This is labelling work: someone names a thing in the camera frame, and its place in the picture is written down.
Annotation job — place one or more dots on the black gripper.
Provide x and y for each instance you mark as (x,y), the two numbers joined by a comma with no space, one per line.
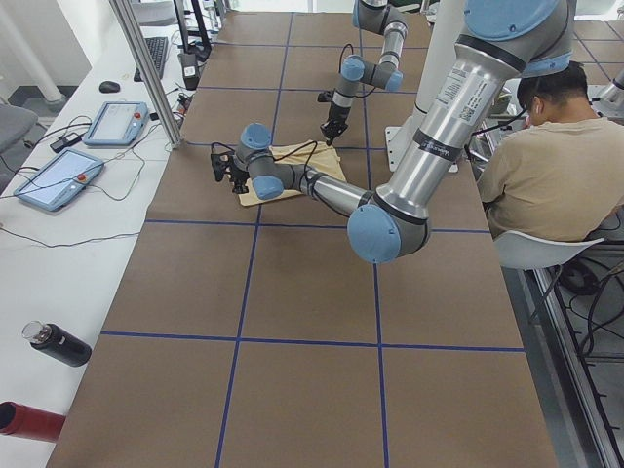
(336,115)
(238,174)

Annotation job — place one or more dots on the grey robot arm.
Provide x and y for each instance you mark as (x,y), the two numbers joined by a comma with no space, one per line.
(496,42)
(381,18)

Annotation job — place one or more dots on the far blue teach pendant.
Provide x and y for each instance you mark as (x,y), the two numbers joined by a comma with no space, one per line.
(117,124)

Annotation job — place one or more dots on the blue teach pendant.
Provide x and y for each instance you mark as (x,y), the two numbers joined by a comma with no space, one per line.
(60,181)
(117,124)

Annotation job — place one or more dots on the black keyboard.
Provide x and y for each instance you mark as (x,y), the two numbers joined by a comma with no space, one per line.
(158,50)

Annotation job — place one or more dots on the black computer mouse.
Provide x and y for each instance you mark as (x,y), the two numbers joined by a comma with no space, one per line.
(109,87)

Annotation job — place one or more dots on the near blue teach pendant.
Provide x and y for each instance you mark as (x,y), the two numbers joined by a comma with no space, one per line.
(60,181)

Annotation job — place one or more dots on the white plastic chair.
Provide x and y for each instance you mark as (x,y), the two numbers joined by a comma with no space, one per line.
(518,250)

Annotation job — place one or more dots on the seated person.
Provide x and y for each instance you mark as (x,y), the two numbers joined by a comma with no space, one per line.
(562,176)

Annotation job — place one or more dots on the black water bottle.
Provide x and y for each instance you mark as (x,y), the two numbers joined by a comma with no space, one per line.
(57,343)

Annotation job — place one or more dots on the red bottle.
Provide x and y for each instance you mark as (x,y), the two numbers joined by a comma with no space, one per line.
(30,423)

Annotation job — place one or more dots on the aluminium frame post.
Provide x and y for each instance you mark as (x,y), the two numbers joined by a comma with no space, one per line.
(123,11)

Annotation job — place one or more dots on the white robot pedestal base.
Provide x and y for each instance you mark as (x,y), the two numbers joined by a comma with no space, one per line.
(440,58)

